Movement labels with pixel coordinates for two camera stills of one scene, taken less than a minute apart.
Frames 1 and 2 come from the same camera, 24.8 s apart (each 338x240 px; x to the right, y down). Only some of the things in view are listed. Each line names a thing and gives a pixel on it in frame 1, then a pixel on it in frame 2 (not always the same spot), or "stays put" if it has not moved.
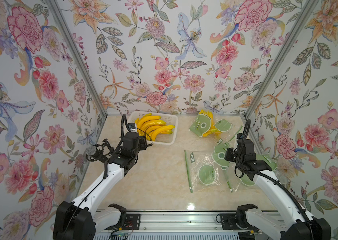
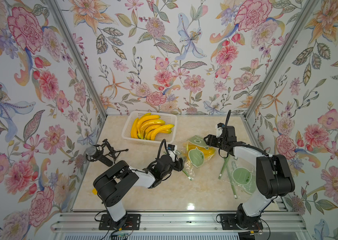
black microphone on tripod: (100, 152) stays put
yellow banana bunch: (148, 125) stays put
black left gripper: (143, 141) → (180, 166)
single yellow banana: (159, 130) stays put
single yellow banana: (149, 117) stays put
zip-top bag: (205, 124) → (195, 151)
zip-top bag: (205, 173) → (239, 174)
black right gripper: (229, 151) → (211, 138)
